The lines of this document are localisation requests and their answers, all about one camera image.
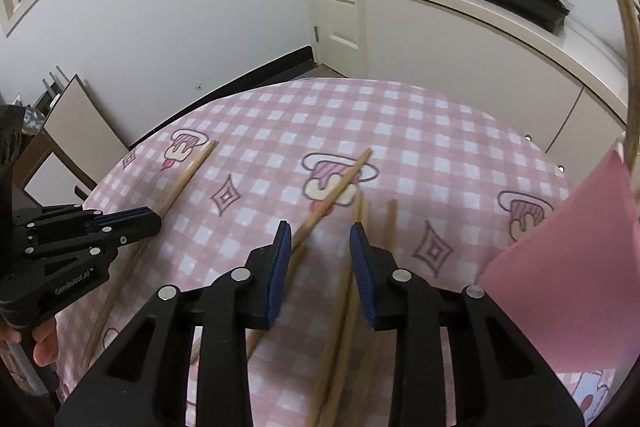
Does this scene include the small wooden side cabinet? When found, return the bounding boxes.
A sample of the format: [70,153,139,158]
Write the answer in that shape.
[12,74,132,208]

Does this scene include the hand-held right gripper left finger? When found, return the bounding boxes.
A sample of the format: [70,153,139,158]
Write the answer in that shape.
[54,221,292,427]

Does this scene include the black plastic bag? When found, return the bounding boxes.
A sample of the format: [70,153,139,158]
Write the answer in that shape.
[0,104,26,172]

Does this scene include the white kitchen cabinet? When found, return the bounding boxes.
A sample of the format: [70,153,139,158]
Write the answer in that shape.
[354,0,631,158]

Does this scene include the thin wooden chopstick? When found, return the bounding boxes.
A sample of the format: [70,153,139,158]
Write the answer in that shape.
[246,148,373,355]
[80,140,219,365]

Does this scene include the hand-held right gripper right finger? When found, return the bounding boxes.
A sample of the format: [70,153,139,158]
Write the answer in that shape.
[349,221,586,427]

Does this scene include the grey metal rack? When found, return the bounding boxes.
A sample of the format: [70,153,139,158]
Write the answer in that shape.
[41,66,71,95]

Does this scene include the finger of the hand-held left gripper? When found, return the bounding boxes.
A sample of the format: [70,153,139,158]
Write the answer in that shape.
[25,216,163,260]
[12,204,153,233]

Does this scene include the pink checked tablecloth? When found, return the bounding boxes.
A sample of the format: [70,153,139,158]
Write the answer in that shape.
[55,78,626,427]

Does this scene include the pink cup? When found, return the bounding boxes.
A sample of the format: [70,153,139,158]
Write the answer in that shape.
[477,142,640,375]

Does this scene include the person's left hand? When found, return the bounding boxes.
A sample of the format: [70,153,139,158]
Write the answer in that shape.
[30,319,61,368]

